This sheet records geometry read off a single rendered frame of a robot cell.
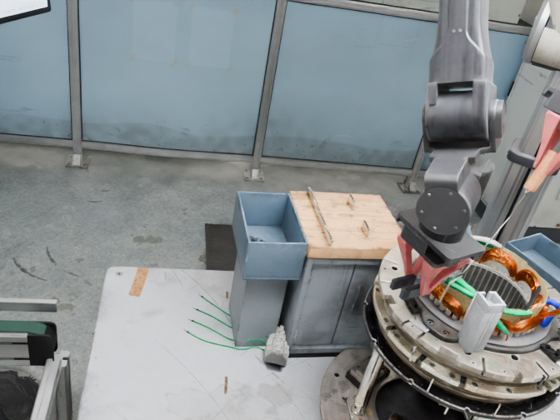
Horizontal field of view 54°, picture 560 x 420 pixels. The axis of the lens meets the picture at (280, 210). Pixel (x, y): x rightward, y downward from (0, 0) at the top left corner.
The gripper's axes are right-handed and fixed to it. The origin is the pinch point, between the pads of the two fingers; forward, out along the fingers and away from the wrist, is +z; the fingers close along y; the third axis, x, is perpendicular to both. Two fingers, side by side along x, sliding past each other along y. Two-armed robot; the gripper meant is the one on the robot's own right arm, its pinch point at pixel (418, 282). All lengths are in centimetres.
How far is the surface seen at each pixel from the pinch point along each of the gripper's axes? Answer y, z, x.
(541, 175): 0.1, -15.1, 15.9
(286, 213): -38.2, 15.9, 3.6
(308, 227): -28.1, 11.7, 1.9
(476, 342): 8.1, 5.6, 5.9
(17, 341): -48, 44, -47
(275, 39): -207, 41, 97
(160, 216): -181, 123, 31
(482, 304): 6.7, -0.4, 5.4
